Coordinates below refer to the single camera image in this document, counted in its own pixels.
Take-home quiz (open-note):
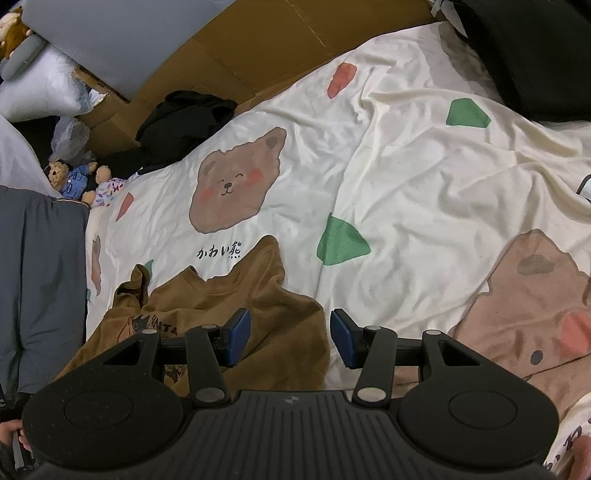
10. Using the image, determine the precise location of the clear plastic bag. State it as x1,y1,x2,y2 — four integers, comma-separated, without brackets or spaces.
50,115,90,162

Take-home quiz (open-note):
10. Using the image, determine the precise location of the black garment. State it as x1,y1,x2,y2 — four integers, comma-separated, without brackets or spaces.
135,91,238,174

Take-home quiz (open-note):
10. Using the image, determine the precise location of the brown t-shirt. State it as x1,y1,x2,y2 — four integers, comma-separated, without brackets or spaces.
55,235,331,398

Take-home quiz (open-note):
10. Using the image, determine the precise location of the white cloth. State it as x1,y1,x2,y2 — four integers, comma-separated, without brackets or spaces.
0,113,61,199

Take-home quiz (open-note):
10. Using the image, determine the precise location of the flattened cardboard sheet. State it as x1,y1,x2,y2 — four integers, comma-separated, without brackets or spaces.
76,0,446,153

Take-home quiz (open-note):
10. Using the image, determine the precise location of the white pillow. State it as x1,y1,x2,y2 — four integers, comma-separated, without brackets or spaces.
0,46,95,123

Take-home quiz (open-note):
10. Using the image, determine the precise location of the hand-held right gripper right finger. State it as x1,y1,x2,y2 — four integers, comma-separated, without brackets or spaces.
330,308,481,408

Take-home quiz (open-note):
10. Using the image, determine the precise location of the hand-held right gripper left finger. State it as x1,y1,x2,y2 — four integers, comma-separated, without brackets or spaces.
104,308,252,408

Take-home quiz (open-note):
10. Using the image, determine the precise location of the teddy bear in floral dress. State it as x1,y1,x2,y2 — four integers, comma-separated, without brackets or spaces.
83,164,127,208

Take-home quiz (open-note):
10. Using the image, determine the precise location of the person's left hand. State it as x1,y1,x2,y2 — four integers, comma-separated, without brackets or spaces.
0,419,31,455

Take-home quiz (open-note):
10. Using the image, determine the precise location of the cream bear print bed sheet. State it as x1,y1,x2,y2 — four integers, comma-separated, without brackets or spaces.
83,21,591,480

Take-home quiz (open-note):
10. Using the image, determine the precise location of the black folded clothes stack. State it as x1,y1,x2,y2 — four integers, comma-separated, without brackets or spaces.
450,0,591,123

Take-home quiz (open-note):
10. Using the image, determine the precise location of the teddy bear in blue shirt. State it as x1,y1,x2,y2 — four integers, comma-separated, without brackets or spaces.
45,161,98,200

